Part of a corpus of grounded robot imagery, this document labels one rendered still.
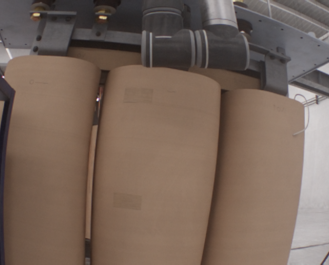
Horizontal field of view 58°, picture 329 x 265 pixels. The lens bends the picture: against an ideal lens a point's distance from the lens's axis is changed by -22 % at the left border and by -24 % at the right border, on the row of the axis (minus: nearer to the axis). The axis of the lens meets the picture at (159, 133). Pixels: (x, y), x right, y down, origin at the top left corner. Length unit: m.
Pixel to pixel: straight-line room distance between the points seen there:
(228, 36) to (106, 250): 0.77
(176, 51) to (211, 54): 0.09
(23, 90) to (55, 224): 0.46
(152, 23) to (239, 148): 0.60
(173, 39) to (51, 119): 0.48
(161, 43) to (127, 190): 0.48
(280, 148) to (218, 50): 0.57
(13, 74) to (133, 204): 0.61
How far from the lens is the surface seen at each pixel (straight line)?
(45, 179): 1.10
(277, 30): 1.43
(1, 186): 0.98
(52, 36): 1.25
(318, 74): 12.62
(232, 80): 1.41
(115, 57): 1.32
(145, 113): 1.14
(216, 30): 0.89
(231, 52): 0.88
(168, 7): 0.89
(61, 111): 1.12
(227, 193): 1.28
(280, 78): 1.43
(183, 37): 0.87
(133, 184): 1.11
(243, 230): 1.26
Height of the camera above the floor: 0.67
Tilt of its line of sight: 10 degrees up
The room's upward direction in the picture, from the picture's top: 6 degrees clockwise
